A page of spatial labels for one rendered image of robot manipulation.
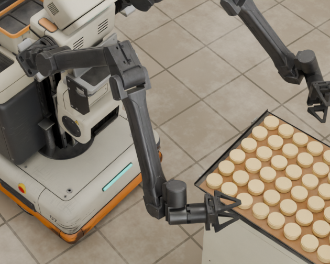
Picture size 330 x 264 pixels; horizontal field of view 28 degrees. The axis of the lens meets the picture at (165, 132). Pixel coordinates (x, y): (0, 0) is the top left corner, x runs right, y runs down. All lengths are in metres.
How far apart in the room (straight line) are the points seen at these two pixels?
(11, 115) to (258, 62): 1.59
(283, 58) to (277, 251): 0.64
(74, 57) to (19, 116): 0.78
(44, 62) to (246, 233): 0.83
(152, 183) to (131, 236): 1.15
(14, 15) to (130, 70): 0.94
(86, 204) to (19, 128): 0.42
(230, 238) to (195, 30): 1.97
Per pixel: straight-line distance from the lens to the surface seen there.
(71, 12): 2.16
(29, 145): 2.87
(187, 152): 3.27
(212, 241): 2.27
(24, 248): 3.03
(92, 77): 2.35
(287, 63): 2.25
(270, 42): 2.19
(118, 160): 2.90
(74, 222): 2.81
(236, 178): 2.04
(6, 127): 2.71
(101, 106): 2.57
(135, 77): 1.80
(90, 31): 2.32
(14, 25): 2.61
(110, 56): 1.80
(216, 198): 1.84
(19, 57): 2.23
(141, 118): 1.82
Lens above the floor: 2.56
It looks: 50 degrees down
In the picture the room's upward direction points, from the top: 1 degrees counter-clockwise
